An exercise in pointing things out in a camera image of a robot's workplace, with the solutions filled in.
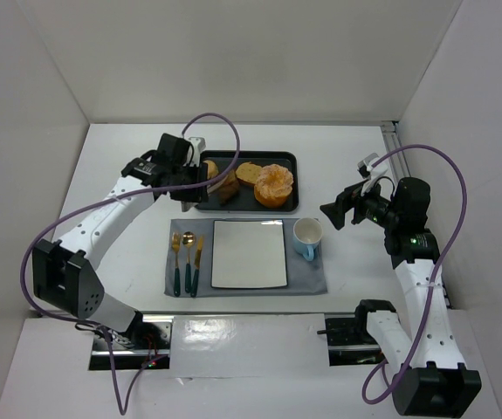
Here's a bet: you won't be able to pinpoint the grey cloth placemat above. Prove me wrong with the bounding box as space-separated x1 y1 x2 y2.
169 218 327 298

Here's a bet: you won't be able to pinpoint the purple cable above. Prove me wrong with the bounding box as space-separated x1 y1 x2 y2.
361 144 470 405
19 112 242 416

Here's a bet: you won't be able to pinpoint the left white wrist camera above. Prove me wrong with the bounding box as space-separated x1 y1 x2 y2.
186 137 206 166

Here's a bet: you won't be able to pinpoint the blue white mug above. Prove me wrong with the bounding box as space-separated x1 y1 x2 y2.
292 218 323 262

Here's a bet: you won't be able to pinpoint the white square plate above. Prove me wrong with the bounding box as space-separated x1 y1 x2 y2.
211 219 288 290

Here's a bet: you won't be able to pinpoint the aluminium frame post right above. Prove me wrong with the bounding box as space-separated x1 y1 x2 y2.
381 120 410 181

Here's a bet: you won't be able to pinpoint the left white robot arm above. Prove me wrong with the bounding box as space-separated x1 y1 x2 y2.
32 134 207 347

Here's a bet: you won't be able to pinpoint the large sugared round bread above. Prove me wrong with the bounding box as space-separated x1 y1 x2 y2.
254 164 293 209

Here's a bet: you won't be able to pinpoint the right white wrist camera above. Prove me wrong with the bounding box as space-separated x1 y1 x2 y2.
358 153 389 196

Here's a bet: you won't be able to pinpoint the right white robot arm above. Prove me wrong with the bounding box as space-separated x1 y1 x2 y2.
320 177 482 418

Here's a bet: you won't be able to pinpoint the sliced loaf cake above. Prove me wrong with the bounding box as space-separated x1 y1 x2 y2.
235 162 262 187

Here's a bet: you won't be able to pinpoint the small round bun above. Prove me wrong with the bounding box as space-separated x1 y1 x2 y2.
204 160 219 180

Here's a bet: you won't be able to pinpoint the brown chocolate croissant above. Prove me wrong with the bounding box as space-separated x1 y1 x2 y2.
216 170 240 205

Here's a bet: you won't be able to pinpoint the black baking tray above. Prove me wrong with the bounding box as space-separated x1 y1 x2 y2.
196 151 299 213

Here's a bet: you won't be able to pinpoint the gold fork green handle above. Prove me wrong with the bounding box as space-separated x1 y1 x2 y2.
171 232 181 297

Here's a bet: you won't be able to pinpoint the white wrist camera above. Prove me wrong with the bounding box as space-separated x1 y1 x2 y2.
186 137 206 166
358 153 389 196

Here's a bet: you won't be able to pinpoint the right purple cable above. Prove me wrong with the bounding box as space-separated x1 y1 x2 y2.
361 144 470 405

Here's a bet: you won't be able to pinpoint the silver metal tongs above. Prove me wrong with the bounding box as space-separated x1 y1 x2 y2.
181 173 231 212

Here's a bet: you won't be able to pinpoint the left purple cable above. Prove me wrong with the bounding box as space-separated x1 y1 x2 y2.
19 112 242 416

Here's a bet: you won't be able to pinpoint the gold spoon green handle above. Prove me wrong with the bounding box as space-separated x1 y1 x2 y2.
182 231 196 294

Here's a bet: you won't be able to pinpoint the gold knife green handle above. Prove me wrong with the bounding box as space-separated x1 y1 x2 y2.
190 236 204 298

